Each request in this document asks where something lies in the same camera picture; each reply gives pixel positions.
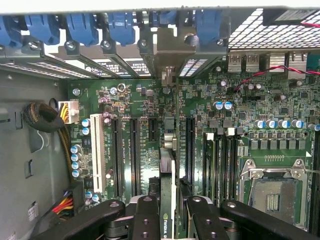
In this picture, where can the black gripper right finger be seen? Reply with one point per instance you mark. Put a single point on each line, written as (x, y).
(205, 220)

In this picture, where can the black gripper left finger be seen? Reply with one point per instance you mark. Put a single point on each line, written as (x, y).
(146, 220)

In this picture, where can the black RAM slot bank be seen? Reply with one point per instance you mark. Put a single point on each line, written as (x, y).
(222, 165)
(315, 180)

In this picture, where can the long black expansion slot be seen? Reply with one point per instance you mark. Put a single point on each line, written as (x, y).
(191, 152)
(117, 157)
(135, 155)

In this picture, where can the metal CPU socket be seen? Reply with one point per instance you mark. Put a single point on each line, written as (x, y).
(272, 195)

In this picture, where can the white PCI expansion slot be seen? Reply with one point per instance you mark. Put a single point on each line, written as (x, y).
(98, 152)

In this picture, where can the short black expansion slot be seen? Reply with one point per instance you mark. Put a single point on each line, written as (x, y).
(153, 128)

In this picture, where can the green Dell motherboard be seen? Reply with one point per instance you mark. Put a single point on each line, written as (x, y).
(155, 100)

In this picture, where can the white power connector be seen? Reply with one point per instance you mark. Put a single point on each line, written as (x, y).
(72, 112)

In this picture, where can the open silver PC case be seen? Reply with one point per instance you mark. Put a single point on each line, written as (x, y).
(25, 150)

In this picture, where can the silver rear port housing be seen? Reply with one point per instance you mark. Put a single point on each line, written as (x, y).
(297, 65)
(235, 63)
(253, 63)
(277, 62)

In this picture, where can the black chassis switch box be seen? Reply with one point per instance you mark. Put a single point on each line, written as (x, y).
(287, 17)

